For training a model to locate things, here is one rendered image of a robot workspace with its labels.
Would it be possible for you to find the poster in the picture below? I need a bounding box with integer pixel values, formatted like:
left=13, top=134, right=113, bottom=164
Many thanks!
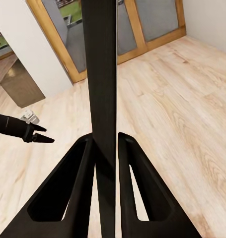
left=81, top=0, right=118, bottom=238

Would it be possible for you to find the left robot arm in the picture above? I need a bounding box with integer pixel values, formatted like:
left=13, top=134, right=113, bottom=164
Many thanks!
left=0, top=108, right=55, bottom=143

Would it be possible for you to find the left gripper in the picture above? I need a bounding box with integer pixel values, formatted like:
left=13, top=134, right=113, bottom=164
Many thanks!
left=2, top=116, right=55, bottom=143

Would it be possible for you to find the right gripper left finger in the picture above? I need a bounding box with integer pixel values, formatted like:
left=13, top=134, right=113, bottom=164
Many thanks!
left=0, top=132, right=95, bottom=238

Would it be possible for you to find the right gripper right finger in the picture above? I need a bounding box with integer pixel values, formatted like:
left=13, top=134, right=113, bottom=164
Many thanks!
left=119, top=132, right=202, bottom=238

